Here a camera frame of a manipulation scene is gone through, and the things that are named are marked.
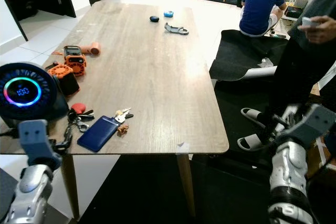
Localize silver keys with brown charm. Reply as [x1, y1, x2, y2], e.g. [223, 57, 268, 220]
[114, 108, 134, 136]

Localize orange black small fan box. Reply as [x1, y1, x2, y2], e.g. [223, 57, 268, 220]
[47, 62, 81, 97]

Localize hand of dark-clothed person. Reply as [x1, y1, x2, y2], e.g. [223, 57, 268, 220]
[302, 15, 336, 45]

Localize orange nozzle tool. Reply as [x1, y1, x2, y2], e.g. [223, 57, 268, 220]
[84, 41, 103, 57]

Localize red ball keychain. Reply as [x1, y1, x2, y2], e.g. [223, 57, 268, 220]
[70, 102, 86, 114]

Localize round black LED ring device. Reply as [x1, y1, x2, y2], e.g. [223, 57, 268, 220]
[0, 62, 69, 129]

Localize person in blue shirt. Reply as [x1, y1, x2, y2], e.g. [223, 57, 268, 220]
[239, 0, 287, 37]

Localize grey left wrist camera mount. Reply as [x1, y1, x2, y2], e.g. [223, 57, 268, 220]
[18, 119, 62, 171]

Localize dark blue wallet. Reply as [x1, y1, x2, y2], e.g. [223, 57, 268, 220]
[77, 115, 119, 153]

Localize white rolled sheet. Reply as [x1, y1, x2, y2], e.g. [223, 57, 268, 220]
[239, 66, 279, 80]

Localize black floor mat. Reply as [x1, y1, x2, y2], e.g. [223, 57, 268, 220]
[209, 29, 289, 81]

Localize person in dark clothes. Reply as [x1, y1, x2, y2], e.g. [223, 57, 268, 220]
[262, 0, 336, 130]

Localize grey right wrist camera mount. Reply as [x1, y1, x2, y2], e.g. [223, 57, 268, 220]
[286, 103, 336, 146]

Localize white black slipper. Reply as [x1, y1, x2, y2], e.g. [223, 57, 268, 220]
[237, 134, 268, 152]
[240, 108, 268, 127]

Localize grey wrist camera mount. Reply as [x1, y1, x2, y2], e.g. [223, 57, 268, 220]
[286, 103, 336, 146]
[18, 119, 62, 171]

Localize wooden table leg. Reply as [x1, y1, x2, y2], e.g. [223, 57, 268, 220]
[176, 154, 195, 219]
[60, 156, 80, 219]

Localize grey metal hand tool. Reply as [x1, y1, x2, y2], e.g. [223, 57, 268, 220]
[164, 23, 190, 36]

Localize key bunch with black fobs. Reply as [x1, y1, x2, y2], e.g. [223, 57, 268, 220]
[67, 110, 95, 133]

